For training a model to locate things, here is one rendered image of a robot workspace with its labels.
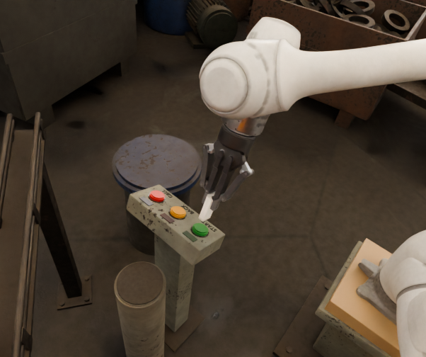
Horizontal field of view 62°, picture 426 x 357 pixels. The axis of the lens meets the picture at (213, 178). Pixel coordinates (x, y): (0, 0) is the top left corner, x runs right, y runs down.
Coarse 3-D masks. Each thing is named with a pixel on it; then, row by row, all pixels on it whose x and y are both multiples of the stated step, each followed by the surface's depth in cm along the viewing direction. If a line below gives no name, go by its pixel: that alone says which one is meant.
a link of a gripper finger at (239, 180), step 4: (244, 172) 73; (248, 172) 73; (240, 176) 74; (244, 176) 73; (236, 180) 74; (240, 180) 74; (244, 180) 76; (232, 184) 75; (236, 184) 75; (240, 184) 76; (228, 188) 76; (232, 188) 76; (236, 188) 77; (228, 192) 76; (232, 192) 76; (224, 196) 77; (228, 196) 77; (224, 200) 77
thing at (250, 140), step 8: (224, 128) 71; (224, 136) 71; (232, 136) 70; (240, 136) 70; (248, 136) 71; (216, 144) 76; (224, 144) 71; (232, 144) 70; (240, 144) 70; (248, 144) 71; (216, 152) 76; (224, 152) 75; (232, 152) 74; (240, 152) 73; (248, 152) 73; (224, 160) 75; (240, 160) 73; (232, 168) 75
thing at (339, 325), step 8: (352, 256) 116; (344, 264) 114; (344, 272) 111; (336, 280) 108; (328, 296) 104; (320, 304) 105; (320, 312) 102; (328, 312) 101; (328, 320) 101; (336, 320) 100; (336, 328) 101; (344, 328) 99; (352, 336) 98; (360, 336) 97; (360, 344) 98; (368, 344) 96; (368, 352) 98; (376, 352) 95; (384, 352) 95
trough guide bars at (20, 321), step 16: (0, 160) 75; (32, 160) 76; (0, 176) 73; (32, 176) 74; (0, 192) 71; (32, 192) 72; (0, 208) 70; (32, 208) 69; (0, 224) 69; (32, 224) 69; (32, 240) 67; (16, 320) 56; (16, 336) 55; (16, 352) 53
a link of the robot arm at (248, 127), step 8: (224, 120) 70; (232, 120) 68; (240, 120) 68; (248, 120) 67; (256, 120) 68; (264, 120) 69; (232, 128) 69; (240, 128) 68; (248, 128) 68; (256, 128) 69
